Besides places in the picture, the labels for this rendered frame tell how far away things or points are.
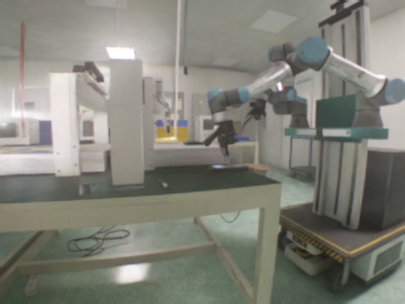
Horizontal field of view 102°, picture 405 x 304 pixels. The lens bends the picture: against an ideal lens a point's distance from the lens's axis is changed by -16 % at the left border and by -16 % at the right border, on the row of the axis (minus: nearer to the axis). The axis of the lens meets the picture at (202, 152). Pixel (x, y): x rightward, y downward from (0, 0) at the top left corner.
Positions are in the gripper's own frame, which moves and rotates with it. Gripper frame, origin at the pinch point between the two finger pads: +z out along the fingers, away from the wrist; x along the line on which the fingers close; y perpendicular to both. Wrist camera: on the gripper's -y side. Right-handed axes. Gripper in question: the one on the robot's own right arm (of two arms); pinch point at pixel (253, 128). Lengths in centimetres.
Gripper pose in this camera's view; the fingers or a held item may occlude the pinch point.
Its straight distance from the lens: 124.9
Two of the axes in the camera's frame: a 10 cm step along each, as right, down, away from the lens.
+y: 5.7, 3.3, 7.5
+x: -7.7, -1.2, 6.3
